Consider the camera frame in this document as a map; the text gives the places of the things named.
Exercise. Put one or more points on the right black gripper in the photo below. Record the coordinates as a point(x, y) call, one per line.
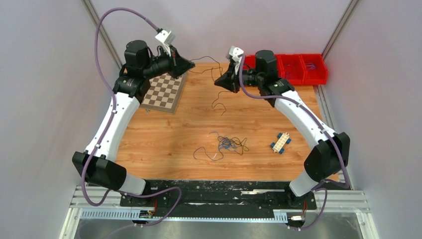
point(230, 79)

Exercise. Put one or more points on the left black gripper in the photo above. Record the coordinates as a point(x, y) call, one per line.
point(179, 65)

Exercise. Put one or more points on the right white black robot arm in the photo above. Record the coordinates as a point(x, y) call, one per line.
point(329, 149)

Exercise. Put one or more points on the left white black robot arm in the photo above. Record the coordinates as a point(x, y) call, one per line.
point(97, 163)

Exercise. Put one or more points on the red bin far left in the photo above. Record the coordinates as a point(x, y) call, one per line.
point(249, 62)

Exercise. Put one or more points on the red bin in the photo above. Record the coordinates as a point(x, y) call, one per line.
point(316, 72)
point(249, 62)
point(291, 67)

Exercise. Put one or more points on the wooden chessboard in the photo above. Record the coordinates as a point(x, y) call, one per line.
point(164, 93)

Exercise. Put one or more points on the white blue toy block car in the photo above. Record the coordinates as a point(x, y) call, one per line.
point(283, 139)

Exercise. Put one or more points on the red bin far right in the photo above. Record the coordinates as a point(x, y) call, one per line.
point(316, 72)

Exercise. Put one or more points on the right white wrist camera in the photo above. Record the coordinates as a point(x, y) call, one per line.
point(235, 54)

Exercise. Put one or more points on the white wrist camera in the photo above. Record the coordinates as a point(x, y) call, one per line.
point(235, 54)
point(165, 37)

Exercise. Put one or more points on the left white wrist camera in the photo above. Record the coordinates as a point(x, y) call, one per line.
point(165, 37)

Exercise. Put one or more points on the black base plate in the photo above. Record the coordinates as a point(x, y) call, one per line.
point(221, 199)

